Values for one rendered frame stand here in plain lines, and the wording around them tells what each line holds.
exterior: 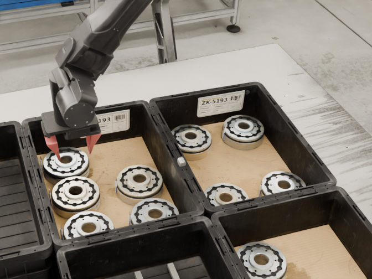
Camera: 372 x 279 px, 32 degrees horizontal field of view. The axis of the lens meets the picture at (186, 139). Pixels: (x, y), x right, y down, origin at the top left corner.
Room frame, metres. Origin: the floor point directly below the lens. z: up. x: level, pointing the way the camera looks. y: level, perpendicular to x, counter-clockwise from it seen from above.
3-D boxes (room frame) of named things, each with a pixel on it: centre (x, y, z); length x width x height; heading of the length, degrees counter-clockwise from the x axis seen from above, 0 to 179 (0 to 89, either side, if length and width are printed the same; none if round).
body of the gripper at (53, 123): (0.99, 0.23, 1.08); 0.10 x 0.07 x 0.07; 112
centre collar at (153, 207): (0.94, 0.05, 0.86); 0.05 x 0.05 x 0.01
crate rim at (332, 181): (1.13, -0.11, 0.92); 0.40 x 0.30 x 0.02; 23
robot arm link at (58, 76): (0.99, 0.23, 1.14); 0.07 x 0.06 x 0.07; 25
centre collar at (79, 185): (0.99, 0.23, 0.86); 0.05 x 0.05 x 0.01
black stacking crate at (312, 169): (1.13, -0.11, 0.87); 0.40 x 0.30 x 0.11; 23
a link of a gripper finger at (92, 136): (1.00, 0.21, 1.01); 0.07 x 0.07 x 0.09; 22
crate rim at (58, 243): (1.02, 0.16, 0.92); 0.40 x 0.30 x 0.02; 23
